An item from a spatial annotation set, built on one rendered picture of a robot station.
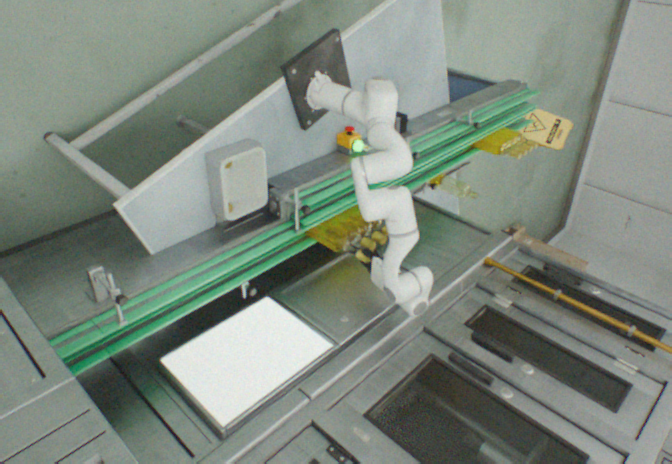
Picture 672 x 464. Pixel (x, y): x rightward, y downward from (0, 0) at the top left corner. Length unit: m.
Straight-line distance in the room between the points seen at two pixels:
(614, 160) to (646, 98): 0.89
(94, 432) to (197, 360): 0.60
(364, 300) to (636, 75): 6.02
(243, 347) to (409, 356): 0.51
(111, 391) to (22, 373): 0.46
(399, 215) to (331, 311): 0.47
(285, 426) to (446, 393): 0.47
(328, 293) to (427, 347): 0.38
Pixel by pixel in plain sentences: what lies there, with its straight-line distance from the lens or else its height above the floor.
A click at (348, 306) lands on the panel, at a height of 1.22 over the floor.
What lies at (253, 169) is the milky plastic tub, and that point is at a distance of 1.80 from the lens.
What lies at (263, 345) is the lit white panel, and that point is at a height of 1.16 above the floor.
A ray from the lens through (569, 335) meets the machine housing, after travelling 1.90.
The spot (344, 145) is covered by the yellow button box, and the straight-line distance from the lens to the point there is 2.08.
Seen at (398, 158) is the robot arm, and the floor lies 1.30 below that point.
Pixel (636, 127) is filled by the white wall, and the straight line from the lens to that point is 7.53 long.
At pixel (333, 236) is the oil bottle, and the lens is 1.81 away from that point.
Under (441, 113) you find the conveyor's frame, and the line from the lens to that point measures 2.57.
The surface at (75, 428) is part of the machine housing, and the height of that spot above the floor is 1.36.
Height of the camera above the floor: 2.09
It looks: 36 degrees down
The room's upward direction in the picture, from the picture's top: 118 degrees clockwise
